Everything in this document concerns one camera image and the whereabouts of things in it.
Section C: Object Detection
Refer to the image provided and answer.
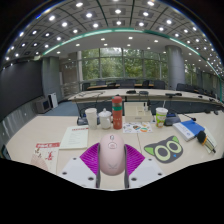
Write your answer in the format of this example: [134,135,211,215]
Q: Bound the ceiling lights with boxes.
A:
[3,0,224,68]

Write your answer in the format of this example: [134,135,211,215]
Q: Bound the white paper sheet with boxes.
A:
[201,128,218,151]

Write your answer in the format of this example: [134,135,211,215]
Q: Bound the blue and white book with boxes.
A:
[172,119,206,142]

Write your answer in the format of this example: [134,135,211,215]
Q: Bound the beige cardboard box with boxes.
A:
[123,101,154,124]

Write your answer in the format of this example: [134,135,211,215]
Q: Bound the colourful sticker sheet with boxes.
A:
[122,121,153,134]

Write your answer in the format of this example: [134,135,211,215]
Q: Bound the red bottle with green band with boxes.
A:
[111,95,124,131]

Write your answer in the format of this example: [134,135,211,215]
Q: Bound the white booklet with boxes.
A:
[59,125,90,150]

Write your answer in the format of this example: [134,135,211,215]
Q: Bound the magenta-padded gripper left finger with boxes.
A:
[59,142,101,190]

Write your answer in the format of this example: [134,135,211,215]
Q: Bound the grey cat-face mouse pad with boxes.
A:
[143,135,184,164]

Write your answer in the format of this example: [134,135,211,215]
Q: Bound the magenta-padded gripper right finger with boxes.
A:
[123,143,166,190]

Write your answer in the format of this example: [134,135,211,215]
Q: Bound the stack of white paper cups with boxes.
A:
[84,107,99,130]

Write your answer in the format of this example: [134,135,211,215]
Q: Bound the red and white brochure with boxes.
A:
[29,141,61,175]

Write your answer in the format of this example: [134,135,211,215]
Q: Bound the dark office chairs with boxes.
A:
[81,79,224,98]

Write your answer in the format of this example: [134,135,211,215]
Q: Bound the long curved conference desk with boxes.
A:
[68,88,224,114]

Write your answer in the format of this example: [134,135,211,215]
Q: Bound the paper cup with straw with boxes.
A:
[155,106,169,129]

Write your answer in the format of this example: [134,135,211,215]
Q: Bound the pink computer mouse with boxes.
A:
[98,133,127,177]

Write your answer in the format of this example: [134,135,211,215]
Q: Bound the white standing board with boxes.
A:
[49,92,59,109]

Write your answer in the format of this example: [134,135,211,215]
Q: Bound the grey box monitor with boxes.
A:
[34,97,53,115]

